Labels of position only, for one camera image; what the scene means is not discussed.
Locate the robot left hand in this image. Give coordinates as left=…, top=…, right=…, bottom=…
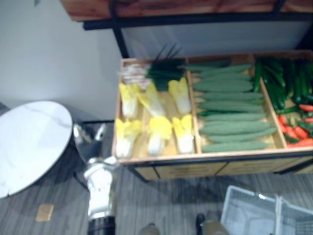
left=72, top=122, right=112, bottom=163

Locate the white plastic basket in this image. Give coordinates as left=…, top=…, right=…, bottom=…
left=220, top=185, right=313, bottom=235

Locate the napa cabbage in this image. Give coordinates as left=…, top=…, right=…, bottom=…
left=138, top=83, right=166, bottom=117
left=114, top=118, right=143, bottom=158
left=168, top=77, right=192, bottom=115
left=119, top=83, right=141, bottom=118
left=172, top=114, right=195, bottom=154
left=147, top=116, right=173, bottom=156

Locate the round white marble table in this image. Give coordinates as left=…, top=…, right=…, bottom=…
left=0, top=100, right=73, bottom=199

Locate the brown paper piece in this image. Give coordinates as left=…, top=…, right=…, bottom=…
left=36, top=204, right=54, bottom=222

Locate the green onion bunch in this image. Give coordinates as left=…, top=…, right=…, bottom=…
left=119, top=44, right=187, bottom=92

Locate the wooden produce crate with compartments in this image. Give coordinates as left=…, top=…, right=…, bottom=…
left=111, top=50, right=313, bottom=165

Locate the light green cucumber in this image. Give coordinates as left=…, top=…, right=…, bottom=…
left=201, top=141, right=269, bottom=153
left=199, top=64, right=252, bottom=75
left=204, top=112, right=267, bottom=122
left=201, top=92, right=264, bottom=101
left=183, top=62, right=230, bottom=72
left=201, top=120, right=271, bottom=130
left=198, top=100, right=264, bottom=113
left=207, top=134, right=274, bottom=143
left=197, top=73, right=252, bottom=83
left=199, top=127, right=277, bottom=136
left=193, top=80, right=254, bottom=93

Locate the wooden upper crate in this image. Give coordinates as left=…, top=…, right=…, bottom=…
left=60, top=0, right=313, bottom=23

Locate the dark green cucumber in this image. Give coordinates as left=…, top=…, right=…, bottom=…
left=266, top=82, right=287, bottom=111
left=253, top=61, right=263, bottom=93
left=263, top=63, right=286, bottom=87
left=292, top=62, right=303, bottom=104
left=302, top=61, right=313, bottom=102

